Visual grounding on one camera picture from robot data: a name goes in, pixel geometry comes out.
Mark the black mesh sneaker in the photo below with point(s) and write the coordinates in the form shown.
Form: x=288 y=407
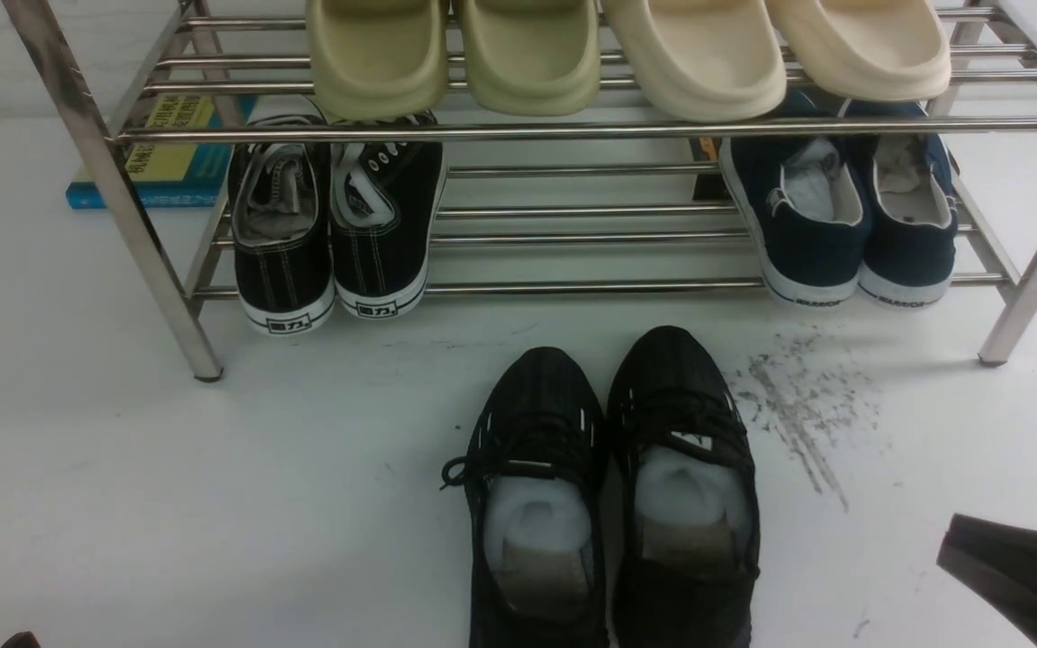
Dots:
x=532 y=476
x=690 y=513

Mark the stainless steel shoe rack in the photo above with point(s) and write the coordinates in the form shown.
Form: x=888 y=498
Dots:
x=189 y=37

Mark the right black canvas sneaker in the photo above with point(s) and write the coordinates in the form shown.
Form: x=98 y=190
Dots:
x=383 y=203

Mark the black canvas sneaker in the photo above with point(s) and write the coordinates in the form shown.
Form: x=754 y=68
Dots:
x=278 y=202
x=383 y=203

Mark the small black orange box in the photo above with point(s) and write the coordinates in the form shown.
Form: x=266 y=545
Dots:
x=709 y=186

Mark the right green foam slipper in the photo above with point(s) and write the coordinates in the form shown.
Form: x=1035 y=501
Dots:
x=531 y=58

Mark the green foam slipper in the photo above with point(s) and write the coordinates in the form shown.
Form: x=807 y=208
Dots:
x=531 y=58
x=377 y=60

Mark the left black canvas sneaker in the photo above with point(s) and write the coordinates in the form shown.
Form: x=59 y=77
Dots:
x=278 y=202

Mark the left green foam slipper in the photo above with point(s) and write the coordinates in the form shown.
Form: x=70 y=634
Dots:
x=377 y=60

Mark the left navy canvas sneaker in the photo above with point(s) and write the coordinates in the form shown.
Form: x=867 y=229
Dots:
x=804 y=208

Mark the navy canvas sneaker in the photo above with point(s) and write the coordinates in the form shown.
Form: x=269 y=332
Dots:
x=804 y=208
x=907 y=182

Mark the left cream foam slipper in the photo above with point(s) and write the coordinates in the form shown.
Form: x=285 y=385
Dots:
x=702 y=61

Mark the cream foam slipper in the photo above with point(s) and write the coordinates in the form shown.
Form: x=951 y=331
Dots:
x=702 y=61
x=881 y=51

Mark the yellow and blue book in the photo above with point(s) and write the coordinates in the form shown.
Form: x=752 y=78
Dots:
x=177 y=176

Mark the right navy canvas sneaker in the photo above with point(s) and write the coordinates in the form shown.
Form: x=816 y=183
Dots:
x=907 y=182

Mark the right cream foam slipper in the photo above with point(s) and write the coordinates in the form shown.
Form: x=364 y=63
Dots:
x=881 y=51

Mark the dark object at corner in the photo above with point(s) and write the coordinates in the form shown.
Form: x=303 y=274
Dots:
x=25 y=639

